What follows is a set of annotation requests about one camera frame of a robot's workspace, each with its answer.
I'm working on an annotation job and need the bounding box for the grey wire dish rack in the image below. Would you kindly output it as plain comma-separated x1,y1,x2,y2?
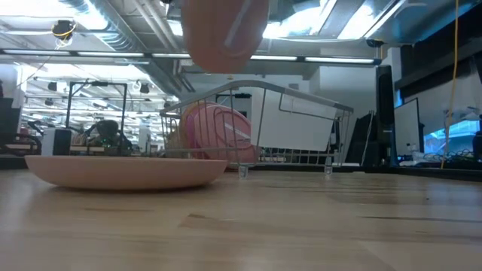
159,79,355,180

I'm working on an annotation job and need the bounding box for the salmon plate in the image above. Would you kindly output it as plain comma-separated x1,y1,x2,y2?
180,0,271,75

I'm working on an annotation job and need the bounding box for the translucent plastic cutlery holder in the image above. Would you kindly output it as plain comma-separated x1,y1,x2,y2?
249,87,338,153

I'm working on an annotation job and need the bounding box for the black folded stand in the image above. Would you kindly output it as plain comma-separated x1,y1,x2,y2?
352,111,378,166

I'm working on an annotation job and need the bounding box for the peach plate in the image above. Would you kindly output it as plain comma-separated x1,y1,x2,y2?
24,154,230,190

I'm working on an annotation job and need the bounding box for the person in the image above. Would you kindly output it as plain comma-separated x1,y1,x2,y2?
93,119,122,147

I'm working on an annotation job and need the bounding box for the white panel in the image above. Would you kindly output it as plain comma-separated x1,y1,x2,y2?
393,97,426,158

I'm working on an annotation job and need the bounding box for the white and black box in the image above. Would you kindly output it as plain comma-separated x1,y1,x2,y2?
40,126,74,157

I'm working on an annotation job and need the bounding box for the black ceiling-hung device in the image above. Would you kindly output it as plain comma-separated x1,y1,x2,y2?
50,19,78,50

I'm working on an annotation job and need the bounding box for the blue-lit screen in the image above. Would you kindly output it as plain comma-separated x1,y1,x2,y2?
423,119,482,155

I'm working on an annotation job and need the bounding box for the black monitor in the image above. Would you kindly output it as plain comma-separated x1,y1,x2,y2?
0,97,23,146

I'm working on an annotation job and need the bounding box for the silver spiral ventilation duct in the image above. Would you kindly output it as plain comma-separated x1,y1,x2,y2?
58,0,139,53

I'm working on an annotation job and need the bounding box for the thin black stand frame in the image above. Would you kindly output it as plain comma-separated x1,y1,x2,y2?
64,80,130,146

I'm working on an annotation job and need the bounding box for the tangle of dark cables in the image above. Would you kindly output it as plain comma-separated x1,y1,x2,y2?
398,148,482,169

